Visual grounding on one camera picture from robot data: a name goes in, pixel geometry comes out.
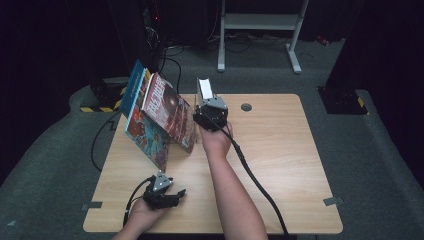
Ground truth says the black stand base yellow mark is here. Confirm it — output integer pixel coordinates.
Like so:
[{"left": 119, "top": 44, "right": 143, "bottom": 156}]
[{"left": 318, "top": 87, "right": 370, "bottom": 116}]

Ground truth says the grey tape piece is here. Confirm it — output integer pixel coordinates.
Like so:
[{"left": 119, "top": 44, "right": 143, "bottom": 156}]
[
  {"left": 81, "top": 201, "right": 104, "bottom": 212},
  {"left": 323, "top": 197, "right": 344, "bottom": 207}
]

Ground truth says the right hand-held gripper cable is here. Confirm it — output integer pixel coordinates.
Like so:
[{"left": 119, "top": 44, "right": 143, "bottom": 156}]
[{"left": 203, "top": 111, "right": 291, "bottom": 237}]

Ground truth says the dark blue picture book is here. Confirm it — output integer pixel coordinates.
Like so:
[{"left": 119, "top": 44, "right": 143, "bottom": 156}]
[{"left": 119, "top": 59, "right": 145, "bottom": 118}]

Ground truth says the light blue picture book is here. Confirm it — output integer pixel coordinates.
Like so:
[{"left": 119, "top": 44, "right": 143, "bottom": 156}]
[{"left": 123, "top": 68, "right": 172, "bottom": 172}]

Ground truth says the looped black floor cable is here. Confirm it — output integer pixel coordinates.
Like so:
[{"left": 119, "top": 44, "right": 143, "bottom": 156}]
[{"left": 164, "top": 56, "right": 183, "bottom": 95}]

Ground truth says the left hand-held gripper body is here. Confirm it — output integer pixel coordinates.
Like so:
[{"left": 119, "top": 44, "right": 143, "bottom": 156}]
[{"left": 142, "top": 169, "right": 183, "bottom": 211}]

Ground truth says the black cable tangle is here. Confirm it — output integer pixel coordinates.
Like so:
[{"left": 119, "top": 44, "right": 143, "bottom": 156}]
[{"left": 206, "top": 31, "right": 291, "bottom": 54}]

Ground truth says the left hand-held gripper cable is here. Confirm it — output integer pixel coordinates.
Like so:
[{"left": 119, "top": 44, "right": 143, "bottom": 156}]
[{"left": 122, "top": 176, "right": 157, "bottom": 228}]

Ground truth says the clear acrylic book rack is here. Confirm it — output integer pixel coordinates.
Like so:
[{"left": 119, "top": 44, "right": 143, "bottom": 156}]
[{"left": 191, "top": 93, "right": 220, "bottom": 145}]

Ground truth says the hand-held gripper cable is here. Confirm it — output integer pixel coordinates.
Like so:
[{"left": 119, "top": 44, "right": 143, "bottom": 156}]
[
  {"left": 203, "top": 111, "right": 291, "bottom": 237},
  {"left": 122, "top": 176, "right": 157, "bottom": 228}
]

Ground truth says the person's left hand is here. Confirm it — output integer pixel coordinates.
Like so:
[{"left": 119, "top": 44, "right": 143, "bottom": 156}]
[{"left": 127, "top": 198, "right": 172, "bottom": 234}]

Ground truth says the person's right hand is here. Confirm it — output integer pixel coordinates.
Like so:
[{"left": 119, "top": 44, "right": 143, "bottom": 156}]
[{"left": 198, "top": 120, "right": 234, "bottom": 160}]

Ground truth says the long black floor cable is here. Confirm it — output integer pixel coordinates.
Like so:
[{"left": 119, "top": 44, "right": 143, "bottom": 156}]
[{"left": 90, "top": 46, "right": 168, "bottom": 173}]

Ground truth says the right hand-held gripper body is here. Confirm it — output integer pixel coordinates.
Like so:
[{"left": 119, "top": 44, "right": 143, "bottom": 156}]
[{"left": 192, "top": 94, "right": 230, "bottom": 132}]

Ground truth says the white metal stand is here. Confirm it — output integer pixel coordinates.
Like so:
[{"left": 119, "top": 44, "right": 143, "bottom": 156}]
[{"left": 217, "top": 0, "right": 310, "bottom": 75}]

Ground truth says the dark glossy magazine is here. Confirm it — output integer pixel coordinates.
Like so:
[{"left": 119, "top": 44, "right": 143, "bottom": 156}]
[{"left": 141, "top": 71, "right": 198, "bottom": 154}]

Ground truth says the black yellow striped stand base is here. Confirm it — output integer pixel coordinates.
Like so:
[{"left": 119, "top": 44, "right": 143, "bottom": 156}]
[{"left": 79, "top": 78, "right": 130, "bottom": 113}]

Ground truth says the dark computer tower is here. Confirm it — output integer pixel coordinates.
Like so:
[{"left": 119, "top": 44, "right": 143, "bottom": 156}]
[{"left": 141, "top": 0, "right": 168, "bottom": 74}]

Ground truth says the white book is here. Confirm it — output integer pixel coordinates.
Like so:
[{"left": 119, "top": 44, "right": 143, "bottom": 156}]
[{"left": 196, "top": 77, "right": 214, "bottom": 101}]

